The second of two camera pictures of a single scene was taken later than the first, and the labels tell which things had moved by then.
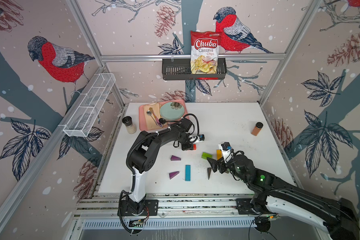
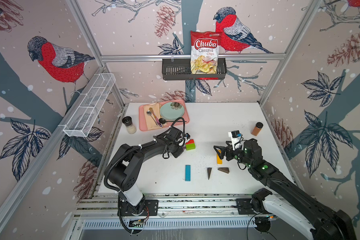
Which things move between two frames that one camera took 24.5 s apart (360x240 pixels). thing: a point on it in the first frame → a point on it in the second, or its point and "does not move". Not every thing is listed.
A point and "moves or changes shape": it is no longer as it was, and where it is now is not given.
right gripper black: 221,163 → 229,150
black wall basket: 178,69 does not move
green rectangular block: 205,155 moves or changes shape
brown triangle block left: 208,172 does not move
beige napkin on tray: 150,123 does not move
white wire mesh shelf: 81,120 does not move
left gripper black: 189,146 → 177,154
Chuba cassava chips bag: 205,46 does not move
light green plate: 171,111 does not move
